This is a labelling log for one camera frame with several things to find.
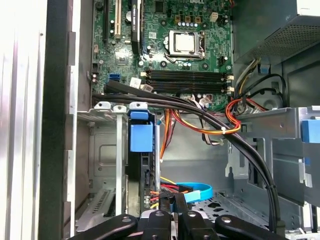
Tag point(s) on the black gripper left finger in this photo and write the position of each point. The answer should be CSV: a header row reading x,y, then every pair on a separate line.
x,y
160,225

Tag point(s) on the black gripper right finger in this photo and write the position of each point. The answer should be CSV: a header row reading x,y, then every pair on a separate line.
x,y
192,225

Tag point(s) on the hard disk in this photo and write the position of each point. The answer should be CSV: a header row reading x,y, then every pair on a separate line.
x,y
141,137

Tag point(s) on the silver metal drive cage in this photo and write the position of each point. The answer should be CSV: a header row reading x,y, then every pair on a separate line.
x,y
285,155

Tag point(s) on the black RAM slot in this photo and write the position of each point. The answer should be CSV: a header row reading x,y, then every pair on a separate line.
x,y
187,86
187,74

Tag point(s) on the black open PC case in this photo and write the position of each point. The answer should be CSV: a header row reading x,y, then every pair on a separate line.
x,y
53,125

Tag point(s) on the blue plastic drive latch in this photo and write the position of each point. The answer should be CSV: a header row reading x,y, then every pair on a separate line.
x,y
311,131

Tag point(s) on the blue SATA port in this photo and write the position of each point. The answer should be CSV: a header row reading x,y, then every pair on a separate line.
x,y
114,77

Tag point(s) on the CPU socket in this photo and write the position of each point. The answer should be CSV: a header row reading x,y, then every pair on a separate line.
x,y
185,55

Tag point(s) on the silver CPU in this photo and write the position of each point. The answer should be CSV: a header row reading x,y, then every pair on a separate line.
x,y
184,42

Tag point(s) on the green motherboard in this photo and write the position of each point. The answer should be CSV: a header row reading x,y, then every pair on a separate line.
x,y
212,37

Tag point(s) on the black graphics card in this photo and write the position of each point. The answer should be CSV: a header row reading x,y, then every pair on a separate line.
x,y
136,25

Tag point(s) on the white expansion slot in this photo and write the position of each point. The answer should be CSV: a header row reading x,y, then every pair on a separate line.
x,y
118,20

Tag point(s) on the grey power supply unit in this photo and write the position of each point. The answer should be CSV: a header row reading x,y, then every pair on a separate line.
x,y
262,25

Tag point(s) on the black expansion slot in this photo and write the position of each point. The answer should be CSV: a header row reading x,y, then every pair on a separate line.
x,y
106,20

